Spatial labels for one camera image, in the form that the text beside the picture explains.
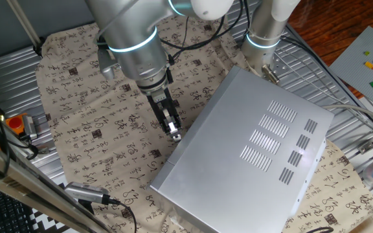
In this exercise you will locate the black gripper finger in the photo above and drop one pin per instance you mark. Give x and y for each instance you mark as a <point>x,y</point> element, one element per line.
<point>168,124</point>
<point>177,136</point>

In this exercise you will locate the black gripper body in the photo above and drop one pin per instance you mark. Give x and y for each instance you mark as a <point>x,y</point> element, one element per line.
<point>159,105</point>

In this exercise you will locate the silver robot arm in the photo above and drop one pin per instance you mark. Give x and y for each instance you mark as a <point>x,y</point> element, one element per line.
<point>134,32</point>

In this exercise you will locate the silver microwave body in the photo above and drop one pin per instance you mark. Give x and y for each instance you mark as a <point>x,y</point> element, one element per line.
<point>238,161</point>

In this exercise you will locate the beige calligraphy print tablecloth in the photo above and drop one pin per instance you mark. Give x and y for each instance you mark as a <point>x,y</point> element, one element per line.
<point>92,113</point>

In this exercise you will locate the small silver metal device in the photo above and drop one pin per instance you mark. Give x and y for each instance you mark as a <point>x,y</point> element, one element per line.
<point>30,127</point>

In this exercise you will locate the orange emergency stop button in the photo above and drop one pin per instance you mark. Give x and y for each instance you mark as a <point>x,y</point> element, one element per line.
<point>15,123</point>

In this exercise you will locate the black and white marker tag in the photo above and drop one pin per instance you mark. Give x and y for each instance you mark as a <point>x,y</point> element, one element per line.
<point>49,223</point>

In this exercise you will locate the grey diagonal rod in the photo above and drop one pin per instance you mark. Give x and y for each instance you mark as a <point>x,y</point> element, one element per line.
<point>24,26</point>

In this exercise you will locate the grey lego baseplate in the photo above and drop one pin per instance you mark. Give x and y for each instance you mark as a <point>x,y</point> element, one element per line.
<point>351,71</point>

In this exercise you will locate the black keyboard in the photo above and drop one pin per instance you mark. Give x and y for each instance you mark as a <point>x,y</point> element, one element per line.
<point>5,213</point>

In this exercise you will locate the yellow lego brick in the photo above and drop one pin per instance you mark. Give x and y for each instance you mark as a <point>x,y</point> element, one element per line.
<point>368,65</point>

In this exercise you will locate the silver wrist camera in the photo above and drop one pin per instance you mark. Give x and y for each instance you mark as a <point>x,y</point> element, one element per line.
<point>106,64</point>

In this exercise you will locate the aluminium frame bar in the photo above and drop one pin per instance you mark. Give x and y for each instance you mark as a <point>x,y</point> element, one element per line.
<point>28,191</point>

